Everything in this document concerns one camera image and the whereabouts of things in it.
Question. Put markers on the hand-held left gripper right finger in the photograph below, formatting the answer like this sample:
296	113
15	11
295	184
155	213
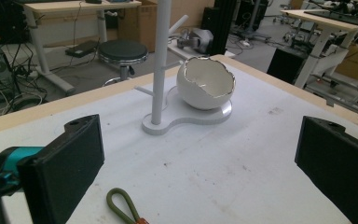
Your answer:
338	165

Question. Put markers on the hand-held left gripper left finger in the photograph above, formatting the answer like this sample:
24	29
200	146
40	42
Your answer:
62	168

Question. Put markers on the black box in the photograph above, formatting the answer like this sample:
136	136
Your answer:
286	63

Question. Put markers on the black flat device on floor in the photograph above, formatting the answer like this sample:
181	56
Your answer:
82	48

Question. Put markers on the black round stool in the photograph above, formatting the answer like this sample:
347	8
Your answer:
122	51

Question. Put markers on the white jewelry stand with pegs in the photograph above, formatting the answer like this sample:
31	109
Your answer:
160	62

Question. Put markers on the white eggshell-shaped bowl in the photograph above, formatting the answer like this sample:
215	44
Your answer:
195	93

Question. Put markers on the large cardboard box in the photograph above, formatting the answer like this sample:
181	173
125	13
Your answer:
143	28

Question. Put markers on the wooden desk with white legs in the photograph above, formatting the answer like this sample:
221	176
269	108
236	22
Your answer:
74	6

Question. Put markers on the black metal column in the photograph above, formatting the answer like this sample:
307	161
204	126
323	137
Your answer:
220	25

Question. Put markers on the grey machine part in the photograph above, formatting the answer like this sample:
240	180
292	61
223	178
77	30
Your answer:
199	39

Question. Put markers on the wooden desk with white frame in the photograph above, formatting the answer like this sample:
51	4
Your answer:
323	21

